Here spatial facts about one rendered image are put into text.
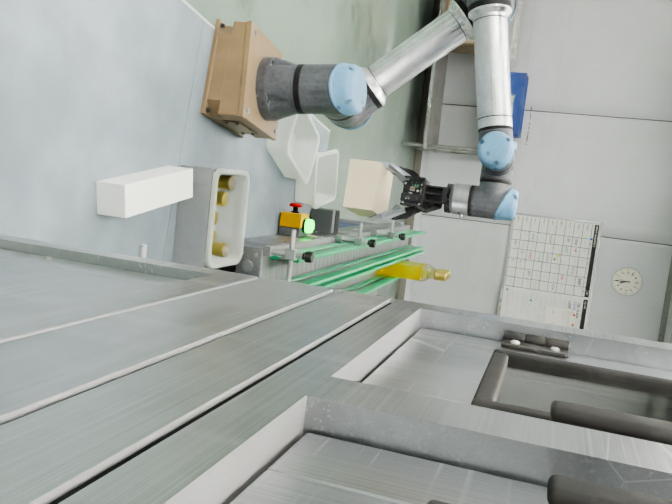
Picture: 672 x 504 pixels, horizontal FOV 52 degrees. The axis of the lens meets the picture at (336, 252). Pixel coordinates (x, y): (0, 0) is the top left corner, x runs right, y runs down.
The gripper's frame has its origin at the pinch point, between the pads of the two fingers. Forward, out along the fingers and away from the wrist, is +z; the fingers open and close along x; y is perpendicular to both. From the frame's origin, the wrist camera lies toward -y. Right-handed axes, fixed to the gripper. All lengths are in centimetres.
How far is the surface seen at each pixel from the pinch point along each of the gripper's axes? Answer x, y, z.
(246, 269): 25.0, 13.9, 25.1
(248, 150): -6.2, 3.3, 35.2
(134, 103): -3, 56, 35
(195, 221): 16.5, 34.0, 29.9
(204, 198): 11.3, 34.8, 28.3
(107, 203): 17, 62, 32
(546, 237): -59, -579, -32
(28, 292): 30, 119, -3
